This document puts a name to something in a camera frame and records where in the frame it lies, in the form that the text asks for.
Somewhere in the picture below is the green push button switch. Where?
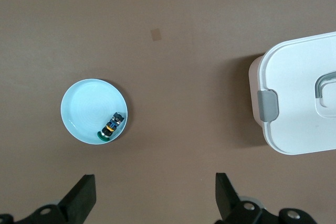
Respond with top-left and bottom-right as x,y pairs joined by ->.
96,111 -> 125,142

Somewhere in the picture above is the light blue round plate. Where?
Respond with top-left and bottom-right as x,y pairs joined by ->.
60,78 -> 129,146

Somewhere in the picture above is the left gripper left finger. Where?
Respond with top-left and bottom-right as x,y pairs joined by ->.
0,174 -> 97,224

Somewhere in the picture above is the white lidded storage box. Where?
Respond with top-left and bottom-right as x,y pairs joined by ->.
248,31 -> 336,155

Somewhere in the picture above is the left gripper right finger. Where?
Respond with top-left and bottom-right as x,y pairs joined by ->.
215,173 -> 318,224

